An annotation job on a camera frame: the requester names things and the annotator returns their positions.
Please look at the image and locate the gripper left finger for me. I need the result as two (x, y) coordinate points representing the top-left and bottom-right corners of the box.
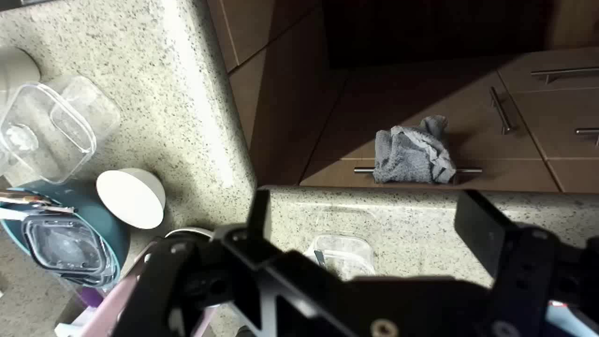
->
(111, 189), (361, 337)

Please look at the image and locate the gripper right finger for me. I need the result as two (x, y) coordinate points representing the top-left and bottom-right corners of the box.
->
(454, 189), (599, 337)

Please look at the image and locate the white bowl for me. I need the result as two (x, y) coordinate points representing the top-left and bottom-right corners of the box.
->
(95, 168), (167, 230)

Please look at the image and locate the clear plastic lunchbox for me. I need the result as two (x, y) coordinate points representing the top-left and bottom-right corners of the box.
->
(303, 234), (376, 282)

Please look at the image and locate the white cup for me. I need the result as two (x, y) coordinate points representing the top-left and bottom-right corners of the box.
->
(164, 227), (216, 240)

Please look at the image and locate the brown drawer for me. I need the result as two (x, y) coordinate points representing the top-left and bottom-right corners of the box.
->
(511, 88), (599, 161)
(497, 46), (599, 93)
(299, 158), (560, 193)

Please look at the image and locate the purple plastic object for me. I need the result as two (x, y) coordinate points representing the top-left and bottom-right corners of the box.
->
(79, 286), (106, 308)

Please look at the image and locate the teal plastic plate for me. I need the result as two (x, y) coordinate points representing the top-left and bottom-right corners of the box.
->
(0, 180), (132, 290)

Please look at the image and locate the clear plastic lid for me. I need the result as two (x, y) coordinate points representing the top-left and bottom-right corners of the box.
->
(21, 212), (118, 286)

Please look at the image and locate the grey towel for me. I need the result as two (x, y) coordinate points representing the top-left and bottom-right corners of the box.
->
(373, 115), (457, 185)

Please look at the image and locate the large clear plastic container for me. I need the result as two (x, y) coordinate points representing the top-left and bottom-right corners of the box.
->
(0, 75), (122, 186)

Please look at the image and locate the brown cabinet door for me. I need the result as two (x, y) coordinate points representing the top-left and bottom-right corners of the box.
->
(307, 70), (543, 162)

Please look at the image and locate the white round jar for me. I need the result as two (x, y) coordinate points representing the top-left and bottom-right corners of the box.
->
(0, 46), (41, 109)

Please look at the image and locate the drawer handle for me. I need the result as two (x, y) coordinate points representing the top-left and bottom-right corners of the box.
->
(531, 66), (599, 85)
(354, 167), (483, 175)
(574, 127), (599, 147)

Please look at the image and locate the cabinet door handle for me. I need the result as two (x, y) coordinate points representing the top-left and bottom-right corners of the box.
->
(489, 86), (516, 136)

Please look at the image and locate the wooden handled utensil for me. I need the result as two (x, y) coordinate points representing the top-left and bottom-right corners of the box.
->
(0, 190), (59, 207)

